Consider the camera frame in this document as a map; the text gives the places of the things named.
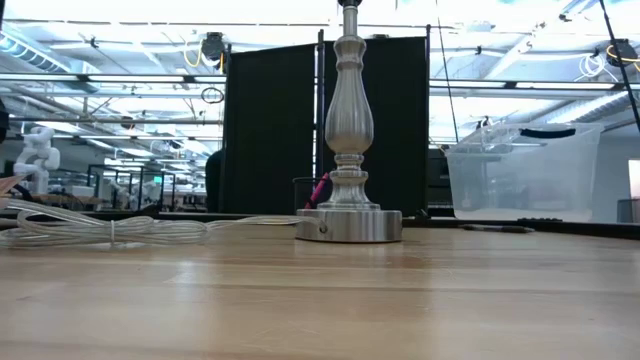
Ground silver metal lamp base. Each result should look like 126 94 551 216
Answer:
294 0 404 245

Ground clear lamp cord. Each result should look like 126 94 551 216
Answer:
0 197 329 250

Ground pink marker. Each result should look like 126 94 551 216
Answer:
304 172 331 210

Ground black pen cup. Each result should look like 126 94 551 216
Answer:
292 176 334 211

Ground black partition panel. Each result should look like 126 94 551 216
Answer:
322 35 431 217
222 43 317 215

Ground person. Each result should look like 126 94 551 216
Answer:
204 148 225 214

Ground dark slim pen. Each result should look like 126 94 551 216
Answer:
459 223 536 235

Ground clear plastic storage bin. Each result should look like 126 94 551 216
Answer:
444 122 605 224

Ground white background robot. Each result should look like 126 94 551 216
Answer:
13 125 61 195

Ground black aluminium frame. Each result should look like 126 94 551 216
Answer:
0 208 640 240

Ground thin black taut cable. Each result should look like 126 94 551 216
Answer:
598 0 640 132

